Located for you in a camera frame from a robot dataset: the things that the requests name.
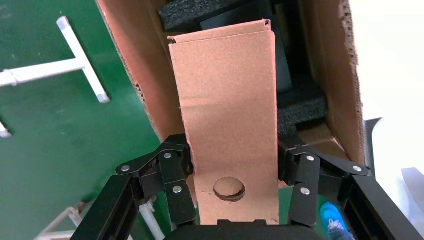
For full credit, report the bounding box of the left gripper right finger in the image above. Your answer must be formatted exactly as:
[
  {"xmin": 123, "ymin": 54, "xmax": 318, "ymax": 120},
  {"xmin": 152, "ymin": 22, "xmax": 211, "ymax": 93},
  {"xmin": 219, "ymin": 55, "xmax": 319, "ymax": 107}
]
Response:
[{"xmin": 278, "ymin": 140, "xmax": 423, "ymax": 240}]

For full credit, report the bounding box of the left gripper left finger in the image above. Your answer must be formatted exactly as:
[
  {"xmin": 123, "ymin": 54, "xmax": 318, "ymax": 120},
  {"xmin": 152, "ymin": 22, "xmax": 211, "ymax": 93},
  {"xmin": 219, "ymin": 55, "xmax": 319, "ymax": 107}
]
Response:
[{"xmin": 71, "ymin": 134, "xmax": 198, "ymax": 240}]

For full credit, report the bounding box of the small cardboard box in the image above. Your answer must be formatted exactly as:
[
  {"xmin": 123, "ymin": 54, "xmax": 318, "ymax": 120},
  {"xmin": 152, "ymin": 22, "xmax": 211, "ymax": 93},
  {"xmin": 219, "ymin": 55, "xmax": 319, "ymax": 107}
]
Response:
[{"xmin": 167, "ymin": 19, "xmax": 281, "ymax": 226}]

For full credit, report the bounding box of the large cardboard box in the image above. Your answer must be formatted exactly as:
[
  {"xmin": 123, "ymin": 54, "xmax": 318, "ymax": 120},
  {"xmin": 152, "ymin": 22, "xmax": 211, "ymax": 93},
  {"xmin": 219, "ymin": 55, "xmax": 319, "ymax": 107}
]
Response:
[{"xmin": 96, "ymin": 0, "xmax": 365, "ymax": 167}]

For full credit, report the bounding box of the blue sneaker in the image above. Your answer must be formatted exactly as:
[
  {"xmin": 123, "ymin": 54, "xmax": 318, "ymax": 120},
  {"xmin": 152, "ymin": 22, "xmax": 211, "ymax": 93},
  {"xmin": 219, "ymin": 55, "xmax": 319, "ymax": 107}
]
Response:
[{"xmin": 319, "ymin": 201, "xmax": 354, "ymax": 240}]

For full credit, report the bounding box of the black foam insert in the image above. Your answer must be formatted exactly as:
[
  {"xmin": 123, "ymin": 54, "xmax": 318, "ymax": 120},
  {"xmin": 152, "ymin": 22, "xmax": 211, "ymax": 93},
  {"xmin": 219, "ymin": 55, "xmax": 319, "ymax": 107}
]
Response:
[
  {"xmin": 158, "ymin": 0, "xmax": 266, "ymax": 32},
  {"xmin": 277, "ymin": 96, "xmax": 329, "ymax": 140}
]

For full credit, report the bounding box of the white pipe frame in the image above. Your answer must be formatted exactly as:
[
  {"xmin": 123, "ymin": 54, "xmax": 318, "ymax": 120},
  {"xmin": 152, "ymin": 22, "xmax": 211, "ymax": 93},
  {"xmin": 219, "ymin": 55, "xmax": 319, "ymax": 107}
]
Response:
[{"xmin": 0, "ymin": 15, "xmax": 166, "ymax": 240}]

